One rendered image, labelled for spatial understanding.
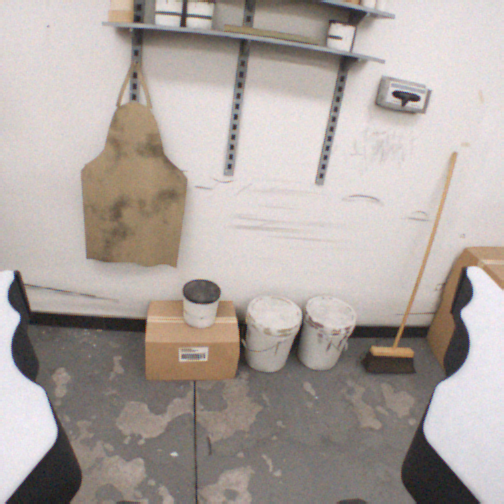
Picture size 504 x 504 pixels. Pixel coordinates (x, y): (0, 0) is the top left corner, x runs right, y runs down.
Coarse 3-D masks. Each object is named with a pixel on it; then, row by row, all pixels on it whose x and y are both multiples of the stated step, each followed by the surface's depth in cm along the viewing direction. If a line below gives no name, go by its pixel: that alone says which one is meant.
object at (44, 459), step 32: (0, 288) 9; (0, 320) 8; (0, 352) 7; (32, 352) 9; (0, 384) 7; (32, 384) 7; (0, 416) 6; (32, 416) 6; (0, 448) 6; (32, 448) 6; (64, 448) 6; (0, 480) 5; (32, 480) 5; (64, 480) 6
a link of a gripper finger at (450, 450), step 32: (480, 288) 10; (480, 320) 8; (448, 352) 9; (480, 352) 8; (448, 384) 7; (480, 384) 7; (448, 416) 6; (480, 416) 6; (416, 448) 6; (448, 448) 6; (480, 448) 6; (416, 480) 6; (448, 480) 5; (480, 480) 5
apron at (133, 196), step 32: (128, 128) 178; (96, 160) 182; (128, 160) 186; (160, 160) 187; (96, 192) 189; (128, 192) 194; (160, 192) 195; (96, 224) 198; (128, 224) 202; (160, 224) 204; (96, 256) 208; (128, 256) 211; (160, 256) 214
